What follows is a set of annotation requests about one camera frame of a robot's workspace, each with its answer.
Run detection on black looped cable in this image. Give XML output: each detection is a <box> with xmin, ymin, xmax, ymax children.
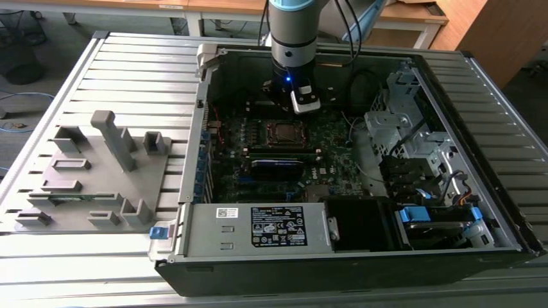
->
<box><xmin>345</xmin><ymin>69</ymin><xmax>384</xmax><ymax>116</ymax></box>

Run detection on wooden desk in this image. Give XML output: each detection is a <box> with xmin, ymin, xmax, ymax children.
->
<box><xmin>188</xmin><ymin>0</ymin><xmax>449</xmax><ymax>49</ymax></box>
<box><xmin>0</xmin><ymin>0</ymin><xmax>192</xmax><ymax>25</ymax></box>

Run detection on green RAM stick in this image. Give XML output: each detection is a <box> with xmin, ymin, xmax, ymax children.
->
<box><xmin>29</xmin><ymin>192</ymin><xmax>116</xmax><ymax>203</ymax></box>

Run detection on coloured power wires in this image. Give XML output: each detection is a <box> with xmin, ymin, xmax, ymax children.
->
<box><xmin>453</xmin><ymin>189</ymin><xmax>479</xmax><ymax>206</ymax></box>

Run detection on CPU socket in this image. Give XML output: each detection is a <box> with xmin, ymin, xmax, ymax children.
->
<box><xmin>263</xmin><ymin>119</ymin><xmax>312</xmax><ymax>148</ymax></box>

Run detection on hard disk in blue carrier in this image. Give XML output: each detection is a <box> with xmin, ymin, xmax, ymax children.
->
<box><xmin>396</xmin><ymin>205</ymin><xmax>484</xmax><ymax>250</ymax></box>

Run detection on brown chipset heatsink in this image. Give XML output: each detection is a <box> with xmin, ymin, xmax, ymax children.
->
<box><xmin>305</xmin><ymin>184</ymin><xmax>331</xmax><ymax>201</ymax></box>

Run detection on black wire basket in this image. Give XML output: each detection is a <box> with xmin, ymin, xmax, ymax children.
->
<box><xmin>0</xmin><ymin>9</ymin><xmax>48</xmax><ymax>46</ymax></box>

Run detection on black RAM slot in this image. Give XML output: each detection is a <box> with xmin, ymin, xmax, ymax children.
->
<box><xmin>248</xmin><ymin>153</ymin><xmax>323</xmax><ymax>162</ymax></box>

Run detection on black power connector bundle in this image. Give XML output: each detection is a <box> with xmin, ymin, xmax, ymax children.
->
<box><xmin>379</xmin><ymin>155</ymin><xmax>441</xmax><ymax>196</ymax></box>

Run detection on black flat data cable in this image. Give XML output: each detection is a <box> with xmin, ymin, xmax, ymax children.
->
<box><xmin>387</xmin><ymin>110</ymin><xmax>429</xmax><ymax>160</ymax></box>

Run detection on grey case release handle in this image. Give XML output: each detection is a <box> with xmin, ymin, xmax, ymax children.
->
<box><xmin>195</xmin><ymin>44</ymin><xmax>228</xmax><ymax>78</ymax></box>

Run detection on green motherboard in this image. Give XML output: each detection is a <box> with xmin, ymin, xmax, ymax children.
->
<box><xmin>204</xmin><ymin>108</ymin><xmax>373</xmax><ymax>205</ymax></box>

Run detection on silver power supply unit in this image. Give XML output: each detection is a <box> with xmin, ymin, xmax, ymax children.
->
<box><xmin>169</xmin><ymin>201</ymin><xmax>344</xmax><ymax>257</ymax></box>

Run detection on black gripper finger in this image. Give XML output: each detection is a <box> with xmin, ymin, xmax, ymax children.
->
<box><xmin>260</xmin><ymin>80</ymin><xmax>295</xmax><ymax>112</ymax></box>

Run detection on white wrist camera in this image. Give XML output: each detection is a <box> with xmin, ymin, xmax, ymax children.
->
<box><xmin>291</xmin><ymin>83</ymin><xmax>323</xmax><ymax>116</ymax></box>

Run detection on black graphics card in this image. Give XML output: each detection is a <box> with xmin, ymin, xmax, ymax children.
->
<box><xmin>251</xmin><ymin>158</ymin><xmax>305</xmax><ymax>180</ymax></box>

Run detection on silver metal drive cage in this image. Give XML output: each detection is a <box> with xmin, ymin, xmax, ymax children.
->
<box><xmin>363</xmin><ymin>60</ymin><xmax>463</xmax><ymax>200</ymax></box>

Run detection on metal socket cover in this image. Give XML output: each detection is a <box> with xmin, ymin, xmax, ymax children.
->
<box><xmin>264</xmin><ymin>120</ymin><xmax>309</xmax><ymax>148</ymax></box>

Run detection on grey parts rack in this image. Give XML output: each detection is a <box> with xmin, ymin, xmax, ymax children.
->
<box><xmin>15</xmin><ymin>110</ymin><xmax>172</xmax><ymax>232</ymax></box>

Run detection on black camera cable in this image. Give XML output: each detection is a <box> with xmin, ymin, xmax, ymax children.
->
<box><xmin>336</xmin><ymin>0</ymin><xmax>364</xmax><ymax>64</ymax></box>

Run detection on blue floor cable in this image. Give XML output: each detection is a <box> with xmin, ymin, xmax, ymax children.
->
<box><xmin>0</xmin><ymin>91</ymin><xmax>56</xmax><ymax>134</ymax></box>

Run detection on silver CPU plate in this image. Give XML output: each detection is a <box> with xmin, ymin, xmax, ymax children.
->
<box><xmin>276</xmin><ymin>124</ymin><xmax>300</xmax><ymax>141</ymax></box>

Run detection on black open PC case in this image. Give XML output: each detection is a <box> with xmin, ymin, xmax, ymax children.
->
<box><xmin>153</xmin><ymin>43</ymin><xmax>547</xmax><ymax>298</ymax></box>

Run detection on black round bin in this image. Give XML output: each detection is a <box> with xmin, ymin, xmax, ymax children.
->
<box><xmin>0</xmin><ymin>44</ymin><xmax>47</xmax><ymax>86</ymax></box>

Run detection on wooden cabinet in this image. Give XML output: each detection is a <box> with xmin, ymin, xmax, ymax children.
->
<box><xmin>429</xmin><ymin>0</ymin><xmax>548</xmax><ymax>89</ymax></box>

